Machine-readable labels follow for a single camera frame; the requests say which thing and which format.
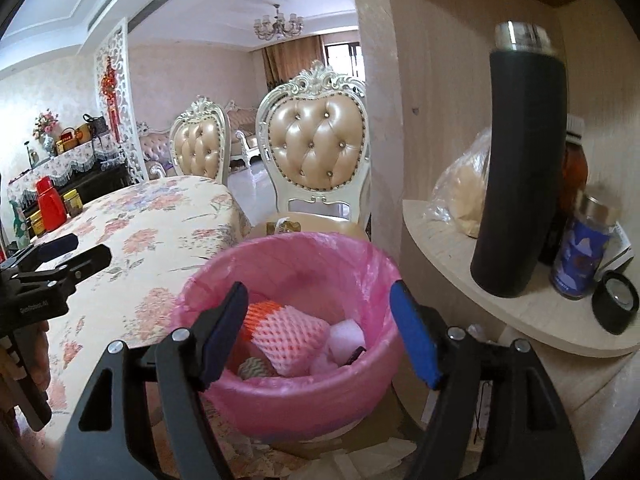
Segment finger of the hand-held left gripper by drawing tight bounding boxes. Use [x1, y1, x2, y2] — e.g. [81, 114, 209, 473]
[27, 245, 112, 302]
[0, 232, 79, 276]

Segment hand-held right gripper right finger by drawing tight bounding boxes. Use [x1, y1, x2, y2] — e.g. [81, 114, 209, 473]
[389, 280, 586, 480]

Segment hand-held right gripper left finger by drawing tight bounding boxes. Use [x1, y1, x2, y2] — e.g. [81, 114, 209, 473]
[52, 282, 249, 480]

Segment orange foam fruit net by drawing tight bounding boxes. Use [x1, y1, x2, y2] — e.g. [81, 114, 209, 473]
[239, 301, 281, 346]

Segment grey foam fruit net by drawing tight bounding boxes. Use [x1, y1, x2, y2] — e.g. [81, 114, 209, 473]
[237, 357, 273, 381]

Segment pink foam fruit net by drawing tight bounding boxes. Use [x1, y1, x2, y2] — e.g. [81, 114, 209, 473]
[252, 305, 333, 376]

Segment pink lined trash bin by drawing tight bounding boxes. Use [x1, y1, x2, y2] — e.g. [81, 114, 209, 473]
[181, 232, 405, 441]

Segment person's left forearm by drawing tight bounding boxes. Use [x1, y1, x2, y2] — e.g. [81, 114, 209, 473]
[27, 325, 53, 411]

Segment red plastic jug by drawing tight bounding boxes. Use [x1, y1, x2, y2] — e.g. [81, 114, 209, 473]
[36, 176, 68, 233]

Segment floral tablecloth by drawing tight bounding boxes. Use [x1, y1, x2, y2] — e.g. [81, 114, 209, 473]
[0, 175, 253, 480]

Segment dark wooden sideboard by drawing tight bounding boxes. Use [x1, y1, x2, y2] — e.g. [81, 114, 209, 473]
[10, 165, 132, 211]

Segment lace sideboard cloth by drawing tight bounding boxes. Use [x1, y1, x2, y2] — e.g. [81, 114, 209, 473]
[7, 137, 128, 196]

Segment curved wooden shelf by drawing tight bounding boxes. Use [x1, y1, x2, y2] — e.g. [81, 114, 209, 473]
[402, 200, 640, 358]

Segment flower vase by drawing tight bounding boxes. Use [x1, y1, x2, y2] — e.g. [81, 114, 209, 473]
[32, 112, 60, 156]

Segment packet on chair seat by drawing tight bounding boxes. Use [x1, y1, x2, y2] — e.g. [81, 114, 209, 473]
[265, 217, 306, 235]

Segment white paper sheets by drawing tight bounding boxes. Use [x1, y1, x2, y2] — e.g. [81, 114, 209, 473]
[320, 437, 426, 480]

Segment purple tufted sofa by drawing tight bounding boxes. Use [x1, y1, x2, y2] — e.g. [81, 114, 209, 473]
[136, 122, 173, 181]

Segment white lattice screen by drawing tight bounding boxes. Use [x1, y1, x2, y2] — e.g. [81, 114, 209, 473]
[92, 17, 151, 183]

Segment clear plastic bag of food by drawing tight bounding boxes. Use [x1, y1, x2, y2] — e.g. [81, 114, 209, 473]
[424, 127, 493, 238]

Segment beige tufted dining chair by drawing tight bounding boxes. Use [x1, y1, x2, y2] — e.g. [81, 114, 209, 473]
[247, 60, 372, 241]
[169, 96, 231, 186]

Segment red knot ornament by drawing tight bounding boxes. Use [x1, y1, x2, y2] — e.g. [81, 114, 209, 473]
[100, 57, 121, 136]

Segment blue label jar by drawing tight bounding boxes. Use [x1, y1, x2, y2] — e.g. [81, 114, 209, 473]
[550, 191, 621, 301]

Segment white framed sofa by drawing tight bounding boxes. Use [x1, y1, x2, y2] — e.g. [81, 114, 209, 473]
[225, 100, 266, 166]

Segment black thermos flask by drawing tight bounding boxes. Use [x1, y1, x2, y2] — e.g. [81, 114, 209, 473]
[470, 21, 568, 298]

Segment white card box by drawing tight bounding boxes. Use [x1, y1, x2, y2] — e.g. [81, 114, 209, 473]
[595, 222, 633, 273]

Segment amber glass bottle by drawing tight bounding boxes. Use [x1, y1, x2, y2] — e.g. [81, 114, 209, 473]
[537, 115, 588, 266]

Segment brown curtain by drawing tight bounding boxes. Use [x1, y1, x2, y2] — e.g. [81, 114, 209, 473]
[262, 36, 323, 93]

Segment chandelier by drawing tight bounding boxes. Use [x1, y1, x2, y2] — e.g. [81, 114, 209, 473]
[252, 4, 305, 40]

